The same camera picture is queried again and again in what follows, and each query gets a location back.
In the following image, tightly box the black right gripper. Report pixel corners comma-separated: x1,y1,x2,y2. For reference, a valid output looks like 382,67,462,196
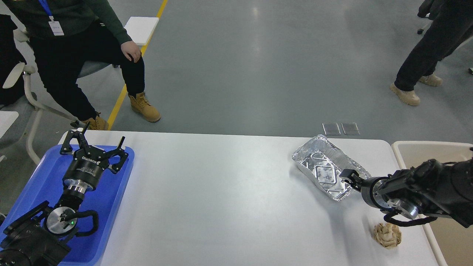
340,169,421,219

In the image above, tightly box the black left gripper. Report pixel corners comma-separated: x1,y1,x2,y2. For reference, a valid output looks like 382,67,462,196
59,122,129,192

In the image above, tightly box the aluminium foil tray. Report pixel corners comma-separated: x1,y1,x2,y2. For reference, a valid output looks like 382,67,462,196
292,134,372,201

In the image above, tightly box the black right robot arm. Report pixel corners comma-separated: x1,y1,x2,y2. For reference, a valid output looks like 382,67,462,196
340,159,473,228

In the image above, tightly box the right metal floor plate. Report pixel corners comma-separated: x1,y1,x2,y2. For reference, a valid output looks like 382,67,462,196
341,122,360,135

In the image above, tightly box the metal floor plate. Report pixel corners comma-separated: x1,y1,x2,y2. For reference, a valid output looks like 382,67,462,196
322,123,341,135
341,122,360,135

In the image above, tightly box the blue plastic tray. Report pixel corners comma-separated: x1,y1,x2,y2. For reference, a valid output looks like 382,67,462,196
0,144,135,266

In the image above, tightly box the left metal floor plate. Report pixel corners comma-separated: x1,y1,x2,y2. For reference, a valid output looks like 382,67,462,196
322,123,341,135

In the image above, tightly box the crumpled brown paper ball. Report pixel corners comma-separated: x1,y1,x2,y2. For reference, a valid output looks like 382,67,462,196
373,223,402,249

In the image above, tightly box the white side table corner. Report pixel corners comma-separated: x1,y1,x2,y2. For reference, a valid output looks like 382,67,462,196
0,110,19,138

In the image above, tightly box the grey office chair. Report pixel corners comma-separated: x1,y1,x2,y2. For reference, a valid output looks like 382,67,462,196
0,29,119,165

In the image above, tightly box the seated person in green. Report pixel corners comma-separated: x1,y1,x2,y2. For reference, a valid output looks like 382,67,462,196
4,0,161,130

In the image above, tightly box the white foam board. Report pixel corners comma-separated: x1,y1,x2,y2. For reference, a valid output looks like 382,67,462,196
124,17,159,47

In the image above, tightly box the standing person in black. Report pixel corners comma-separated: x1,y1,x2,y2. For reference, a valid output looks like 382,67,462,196
389,0,473,106

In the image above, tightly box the coat rack with dark clothes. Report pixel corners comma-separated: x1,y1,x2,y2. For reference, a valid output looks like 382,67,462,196
417,0,473,75

